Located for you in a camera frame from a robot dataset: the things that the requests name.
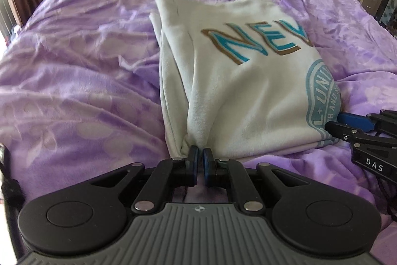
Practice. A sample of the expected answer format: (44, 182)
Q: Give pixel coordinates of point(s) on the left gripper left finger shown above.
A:
(164, 179)

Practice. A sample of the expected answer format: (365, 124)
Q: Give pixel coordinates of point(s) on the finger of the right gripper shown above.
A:
(363, 123)
(341, 131)

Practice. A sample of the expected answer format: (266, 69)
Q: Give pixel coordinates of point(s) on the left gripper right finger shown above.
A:
(232, 176)

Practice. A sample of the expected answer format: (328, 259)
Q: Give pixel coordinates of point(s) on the white Nevada sweatshirt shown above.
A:
(241, 78)

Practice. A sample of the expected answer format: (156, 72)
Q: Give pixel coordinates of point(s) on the purple floral bed blanket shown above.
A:
(82, 129)

